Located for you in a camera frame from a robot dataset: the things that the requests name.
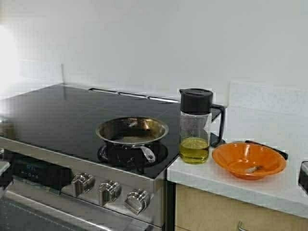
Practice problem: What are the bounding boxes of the cooked shrimp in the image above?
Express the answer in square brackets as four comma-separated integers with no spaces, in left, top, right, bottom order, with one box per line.
[245,165,262,173]

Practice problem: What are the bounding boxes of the middle steel stove knob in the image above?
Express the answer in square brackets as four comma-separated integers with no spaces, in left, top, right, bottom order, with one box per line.
[97,180,122,206]

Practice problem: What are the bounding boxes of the oven door handle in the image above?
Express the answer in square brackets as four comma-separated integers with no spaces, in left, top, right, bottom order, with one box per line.
[0,192,156,231]

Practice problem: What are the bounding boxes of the steel frying pan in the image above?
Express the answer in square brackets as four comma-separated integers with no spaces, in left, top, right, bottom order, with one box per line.
[96,116,169,163]

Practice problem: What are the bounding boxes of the left steel stove knob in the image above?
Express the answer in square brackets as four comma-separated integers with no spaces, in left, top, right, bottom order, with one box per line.
[71,173,95,197]

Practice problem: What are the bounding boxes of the glass oil bottle black lid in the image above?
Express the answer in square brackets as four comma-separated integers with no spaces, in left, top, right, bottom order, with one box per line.
[179,88,226,164]

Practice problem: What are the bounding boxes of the black spatula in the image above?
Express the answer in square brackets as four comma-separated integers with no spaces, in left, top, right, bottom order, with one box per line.
[208,133,289,159]

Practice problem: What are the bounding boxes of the right steel stove knob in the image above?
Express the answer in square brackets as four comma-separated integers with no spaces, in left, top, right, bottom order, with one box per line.
[124,189,151,215]

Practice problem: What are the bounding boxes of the black object at right edge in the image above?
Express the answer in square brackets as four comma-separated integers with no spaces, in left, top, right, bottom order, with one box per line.
[298,161,308,193]

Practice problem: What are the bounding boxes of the steel stove knob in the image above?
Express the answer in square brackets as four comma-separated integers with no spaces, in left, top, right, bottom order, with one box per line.
[124,189,151,215]
[71,173,95,197]
[97,180,122,206]

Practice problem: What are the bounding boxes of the metal drawer handle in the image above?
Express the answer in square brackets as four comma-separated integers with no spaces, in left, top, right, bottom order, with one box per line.
[237,221,248,231]

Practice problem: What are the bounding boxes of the wooden cabinet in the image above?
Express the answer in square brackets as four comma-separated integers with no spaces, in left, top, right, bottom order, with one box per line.
[175,184,308,231]

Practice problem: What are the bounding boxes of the orange plastic bowl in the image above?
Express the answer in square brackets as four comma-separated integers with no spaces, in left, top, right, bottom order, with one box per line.
[212,142,287,180]

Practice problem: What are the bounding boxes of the stainless steel stove range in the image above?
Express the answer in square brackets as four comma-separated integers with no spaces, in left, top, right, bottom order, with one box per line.
[0,85,180,231]

